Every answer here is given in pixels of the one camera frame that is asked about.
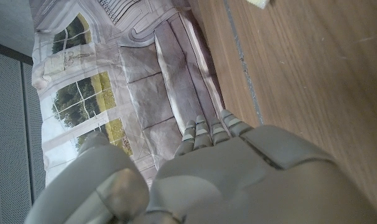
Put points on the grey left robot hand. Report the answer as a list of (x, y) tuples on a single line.
[(226, 180)]

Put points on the pale yellow sponge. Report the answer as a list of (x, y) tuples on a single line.
[(258, 2)]

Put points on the long grey tape strip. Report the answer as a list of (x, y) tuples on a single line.
[(243, 59)]

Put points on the printed sofa room backdrop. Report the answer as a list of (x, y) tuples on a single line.
[(145, 87)]

